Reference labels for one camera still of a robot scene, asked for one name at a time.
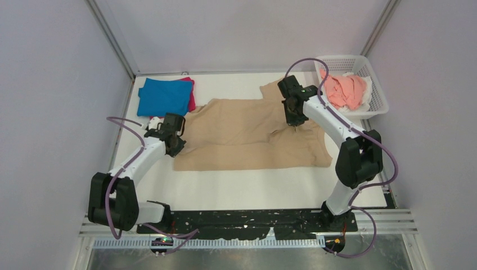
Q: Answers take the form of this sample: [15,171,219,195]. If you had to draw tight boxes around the beige t shirt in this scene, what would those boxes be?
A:
[173,81,332,171]

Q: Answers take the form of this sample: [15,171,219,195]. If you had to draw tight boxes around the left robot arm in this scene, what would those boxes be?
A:
[87,113,186,236]

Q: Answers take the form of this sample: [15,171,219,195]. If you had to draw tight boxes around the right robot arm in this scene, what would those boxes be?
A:
[277,75,383,231]

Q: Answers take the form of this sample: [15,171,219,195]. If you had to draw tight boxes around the red folded t shirt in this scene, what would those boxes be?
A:
[147,77,196,117]

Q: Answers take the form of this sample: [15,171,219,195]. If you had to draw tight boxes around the blue folded t shirt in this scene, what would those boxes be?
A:
[137,77,195,117]

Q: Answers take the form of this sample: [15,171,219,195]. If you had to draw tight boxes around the pink t shirt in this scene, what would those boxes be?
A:
[319,69,368,110]

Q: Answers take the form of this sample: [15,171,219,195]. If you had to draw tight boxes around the white plastic laundry basket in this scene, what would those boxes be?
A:
[317,55,389,119]

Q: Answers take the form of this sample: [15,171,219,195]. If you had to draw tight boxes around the white t shirt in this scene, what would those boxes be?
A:
[339,76,372,113]

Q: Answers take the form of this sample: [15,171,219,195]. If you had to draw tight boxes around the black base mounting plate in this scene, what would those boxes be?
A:
[137,209,358,240]

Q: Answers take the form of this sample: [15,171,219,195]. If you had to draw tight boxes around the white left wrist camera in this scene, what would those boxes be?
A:
[146,116,164,130]

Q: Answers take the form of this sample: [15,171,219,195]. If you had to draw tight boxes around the aluminium frame rail right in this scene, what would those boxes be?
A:
[360,0,401,57]

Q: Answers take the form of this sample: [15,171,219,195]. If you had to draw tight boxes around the aluminium frame rail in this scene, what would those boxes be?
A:
[360,0,401,57]
[85,0,141,80]

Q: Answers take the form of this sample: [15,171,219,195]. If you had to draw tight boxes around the aluminium frame rail left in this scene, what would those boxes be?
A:
[85,0,141,80]

